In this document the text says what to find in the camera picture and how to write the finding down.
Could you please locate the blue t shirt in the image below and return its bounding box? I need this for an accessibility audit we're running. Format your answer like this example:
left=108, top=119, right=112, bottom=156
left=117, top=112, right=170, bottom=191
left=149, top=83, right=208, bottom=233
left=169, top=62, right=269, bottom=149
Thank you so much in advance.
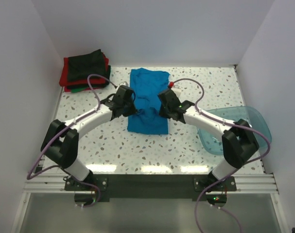
left=127, top=68, right=170, bottom=135

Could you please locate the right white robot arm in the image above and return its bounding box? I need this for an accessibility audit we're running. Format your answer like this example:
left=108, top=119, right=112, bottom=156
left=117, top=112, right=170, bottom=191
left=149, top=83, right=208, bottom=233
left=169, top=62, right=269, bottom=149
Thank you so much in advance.
left=158, top=88, right=259, bottom=190

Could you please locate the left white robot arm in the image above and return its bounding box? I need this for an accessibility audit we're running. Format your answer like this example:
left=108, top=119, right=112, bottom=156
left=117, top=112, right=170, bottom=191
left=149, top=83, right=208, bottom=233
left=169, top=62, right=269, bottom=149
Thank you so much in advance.
left=41, top=85, right=137, bottom=190

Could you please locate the translucent blue plastic bin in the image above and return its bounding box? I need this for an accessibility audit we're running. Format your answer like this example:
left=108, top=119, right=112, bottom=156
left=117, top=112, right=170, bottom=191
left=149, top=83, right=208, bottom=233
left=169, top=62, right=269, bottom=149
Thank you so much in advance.
left=198, top=106, right=272, bottom=155

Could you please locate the folded black t shirt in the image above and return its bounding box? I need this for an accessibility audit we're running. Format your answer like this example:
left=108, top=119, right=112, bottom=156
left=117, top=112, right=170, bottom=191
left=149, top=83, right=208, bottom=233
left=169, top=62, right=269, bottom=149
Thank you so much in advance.
left=67, top=49, right=108, bottom=82

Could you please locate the folded red t shirt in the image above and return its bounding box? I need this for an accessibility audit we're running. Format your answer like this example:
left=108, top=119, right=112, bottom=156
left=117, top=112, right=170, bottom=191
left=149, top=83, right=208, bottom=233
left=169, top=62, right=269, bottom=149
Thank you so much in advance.
left=59, top=54, right=109, bottom=92

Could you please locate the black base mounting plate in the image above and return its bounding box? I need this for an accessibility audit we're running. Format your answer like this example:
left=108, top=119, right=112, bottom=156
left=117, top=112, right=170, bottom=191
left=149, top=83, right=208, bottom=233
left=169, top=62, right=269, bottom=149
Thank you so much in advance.
left=64, top=173, right=237, bottom=203

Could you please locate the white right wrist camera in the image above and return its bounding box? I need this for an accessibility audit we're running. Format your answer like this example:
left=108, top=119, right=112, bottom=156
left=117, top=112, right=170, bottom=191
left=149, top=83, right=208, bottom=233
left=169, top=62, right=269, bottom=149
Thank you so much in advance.
left=168, top=82, right=182, bottom=98

